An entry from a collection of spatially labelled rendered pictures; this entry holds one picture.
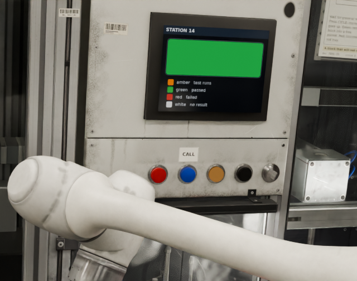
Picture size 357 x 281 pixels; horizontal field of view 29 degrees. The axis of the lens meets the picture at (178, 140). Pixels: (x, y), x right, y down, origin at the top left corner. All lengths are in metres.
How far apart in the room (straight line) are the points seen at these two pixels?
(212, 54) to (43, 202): 0.46
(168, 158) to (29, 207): 0.40
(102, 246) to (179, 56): 0.38
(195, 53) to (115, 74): 0.15
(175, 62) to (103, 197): 0.37
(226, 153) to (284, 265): 0.45
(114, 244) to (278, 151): 0.44
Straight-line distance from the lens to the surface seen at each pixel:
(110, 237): 1.16
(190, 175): 1.37
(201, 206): 1.37
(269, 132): 1.42
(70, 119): 1.31
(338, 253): 0.98
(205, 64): 1.32
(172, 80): 1.31
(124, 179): 1.20
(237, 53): 1.34
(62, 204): 1.05
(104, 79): 1.30
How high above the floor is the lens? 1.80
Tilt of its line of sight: 13 degrees down
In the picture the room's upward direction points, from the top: 4 degrees clockwise
